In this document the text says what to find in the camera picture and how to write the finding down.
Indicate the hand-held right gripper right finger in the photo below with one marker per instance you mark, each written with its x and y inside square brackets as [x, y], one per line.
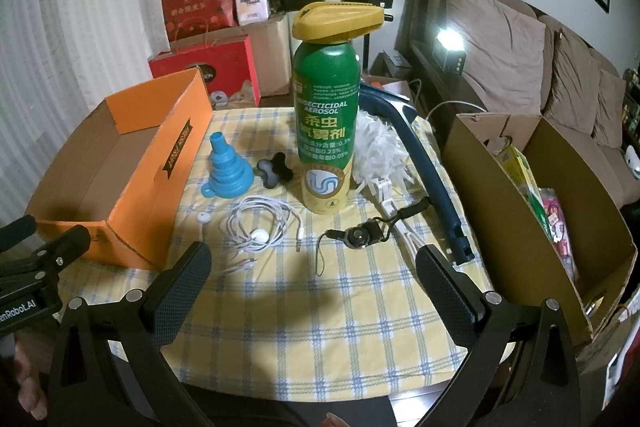
[445, 287]

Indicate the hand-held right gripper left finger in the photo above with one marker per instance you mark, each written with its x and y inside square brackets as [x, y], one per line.
[180, 287]

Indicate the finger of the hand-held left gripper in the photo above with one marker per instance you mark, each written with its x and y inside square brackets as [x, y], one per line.
[15, 231]
[65, 246]

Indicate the orange cardboard box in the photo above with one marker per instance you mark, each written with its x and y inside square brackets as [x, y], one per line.
[170, 187]

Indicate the dark blue squeegee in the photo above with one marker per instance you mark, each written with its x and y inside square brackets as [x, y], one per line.
[435, 177]

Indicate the person's left hand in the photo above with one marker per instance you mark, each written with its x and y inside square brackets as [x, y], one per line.
[27, 387]

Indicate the small white round cap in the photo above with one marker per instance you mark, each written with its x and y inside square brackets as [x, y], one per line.
[202, 218]

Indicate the open brown cardboard box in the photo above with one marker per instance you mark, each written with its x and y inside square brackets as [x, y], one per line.
[480, 207]

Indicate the yellow checked tablecloth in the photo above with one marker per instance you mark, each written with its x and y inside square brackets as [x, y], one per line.
[325, 307]

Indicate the pink packets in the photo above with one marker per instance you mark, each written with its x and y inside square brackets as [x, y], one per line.
[557, 227]

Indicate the blue collapsible funnel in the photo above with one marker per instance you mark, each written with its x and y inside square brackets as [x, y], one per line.
[225, 167]

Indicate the green yellow packet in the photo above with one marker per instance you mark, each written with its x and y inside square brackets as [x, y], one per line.
[520, 172]

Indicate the black lobed knob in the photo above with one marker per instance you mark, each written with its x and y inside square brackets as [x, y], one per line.
[272, 169]

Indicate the white curtain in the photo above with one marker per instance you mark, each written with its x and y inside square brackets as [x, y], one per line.
[75, 32]

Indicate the cluttered storage bin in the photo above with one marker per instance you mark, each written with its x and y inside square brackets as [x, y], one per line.
[392, 67]

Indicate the white figurine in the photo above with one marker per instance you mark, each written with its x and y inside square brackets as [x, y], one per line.
[633, 162]

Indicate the red gift box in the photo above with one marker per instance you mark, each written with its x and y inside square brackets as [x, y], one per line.
[220, 62]

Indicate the medium beige sofa cushion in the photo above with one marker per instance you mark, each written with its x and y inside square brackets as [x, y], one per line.
[570, 82]

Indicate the bright lit lamp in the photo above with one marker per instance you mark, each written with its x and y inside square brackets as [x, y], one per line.
[447, 44]

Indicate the large beige sofa cushion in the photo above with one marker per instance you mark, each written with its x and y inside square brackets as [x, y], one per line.
[490, 47]

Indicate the small beige sofa cushion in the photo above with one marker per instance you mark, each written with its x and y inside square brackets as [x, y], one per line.
[610, 107]

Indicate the black speaker stand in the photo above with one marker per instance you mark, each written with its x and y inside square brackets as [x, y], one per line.
[367, 52]

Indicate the large brown cardboard box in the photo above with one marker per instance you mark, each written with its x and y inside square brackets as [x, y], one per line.
[272, 52]

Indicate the dark cluttered shelf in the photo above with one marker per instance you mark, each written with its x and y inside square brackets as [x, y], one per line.
[632, 107]

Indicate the dark brown sofa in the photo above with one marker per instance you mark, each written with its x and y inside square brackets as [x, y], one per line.
[415, 22]

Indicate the red gift bag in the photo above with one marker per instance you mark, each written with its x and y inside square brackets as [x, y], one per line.
[200, 2]

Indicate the white pink tissue pack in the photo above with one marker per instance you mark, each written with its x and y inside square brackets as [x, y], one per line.
[251, 2]

